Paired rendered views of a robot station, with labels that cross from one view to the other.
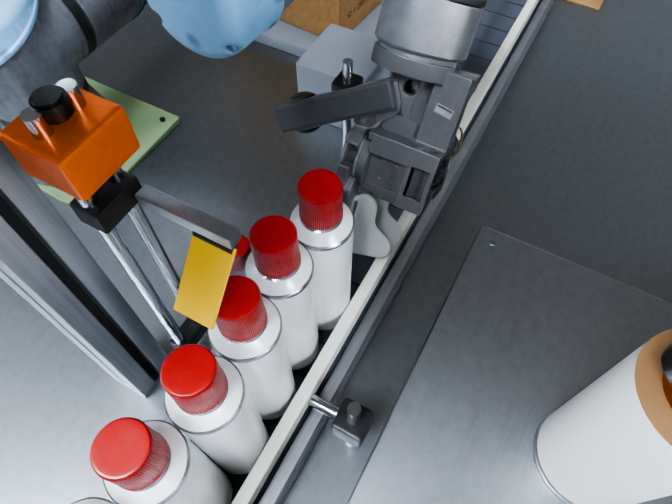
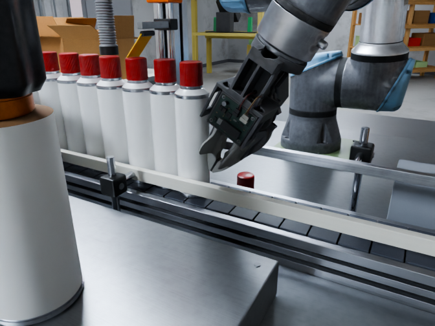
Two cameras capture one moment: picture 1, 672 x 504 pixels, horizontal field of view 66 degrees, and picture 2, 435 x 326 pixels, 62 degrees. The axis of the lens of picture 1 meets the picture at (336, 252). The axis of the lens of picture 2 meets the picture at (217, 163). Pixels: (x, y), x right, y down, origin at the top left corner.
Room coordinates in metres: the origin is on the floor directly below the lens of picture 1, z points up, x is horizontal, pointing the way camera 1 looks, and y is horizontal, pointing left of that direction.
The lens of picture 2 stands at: (0.27, -0.52, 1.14)
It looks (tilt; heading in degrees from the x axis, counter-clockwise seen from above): 22 degrees down; 90
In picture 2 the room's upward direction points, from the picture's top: straight up
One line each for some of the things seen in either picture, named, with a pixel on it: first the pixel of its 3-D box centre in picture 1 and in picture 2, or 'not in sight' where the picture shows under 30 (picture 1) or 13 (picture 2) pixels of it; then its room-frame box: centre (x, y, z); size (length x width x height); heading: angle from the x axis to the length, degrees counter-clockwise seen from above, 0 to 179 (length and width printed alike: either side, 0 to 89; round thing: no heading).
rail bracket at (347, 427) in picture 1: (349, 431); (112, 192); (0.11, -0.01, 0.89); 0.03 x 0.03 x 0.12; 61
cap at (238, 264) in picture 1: (237, 252); (245, 182); (0.33, 0.12, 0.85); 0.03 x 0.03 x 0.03
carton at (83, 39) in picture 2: not in sight; (99, 47); (-0.48, 1.89, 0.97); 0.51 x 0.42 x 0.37; 66
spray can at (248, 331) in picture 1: (255, 355); (140, 121); (0.15, 0.06, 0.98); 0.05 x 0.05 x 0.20
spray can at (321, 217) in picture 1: (323, 259); (192, 130); (0.24, 0.01, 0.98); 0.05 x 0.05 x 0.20
